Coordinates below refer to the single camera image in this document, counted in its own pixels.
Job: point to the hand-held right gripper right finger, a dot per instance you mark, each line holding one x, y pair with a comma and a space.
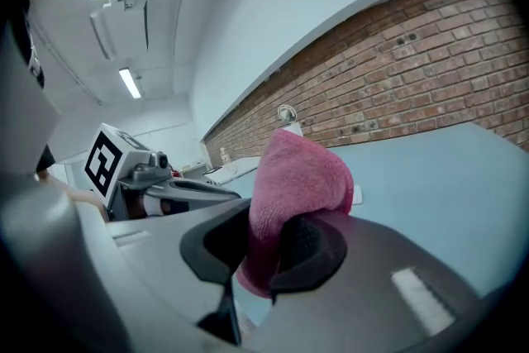
363, 293

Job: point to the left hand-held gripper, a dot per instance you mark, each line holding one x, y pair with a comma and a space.
107, 161

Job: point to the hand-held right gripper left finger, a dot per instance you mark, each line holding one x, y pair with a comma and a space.
157, 256

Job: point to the pink cloth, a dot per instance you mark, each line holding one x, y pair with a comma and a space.
297, 177

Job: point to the white remote control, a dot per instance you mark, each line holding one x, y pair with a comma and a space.
358, 194

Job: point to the person's left forearm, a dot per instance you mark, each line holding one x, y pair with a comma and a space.
78, 194

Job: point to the white side table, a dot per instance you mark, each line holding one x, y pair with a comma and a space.
237, 169

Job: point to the white plastic bottle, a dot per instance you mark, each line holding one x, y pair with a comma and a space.
225, 155

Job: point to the round metal lid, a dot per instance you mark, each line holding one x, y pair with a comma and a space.
287, 113

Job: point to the ceiling light tube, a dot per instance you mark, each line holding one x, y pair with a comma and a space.
130, 82

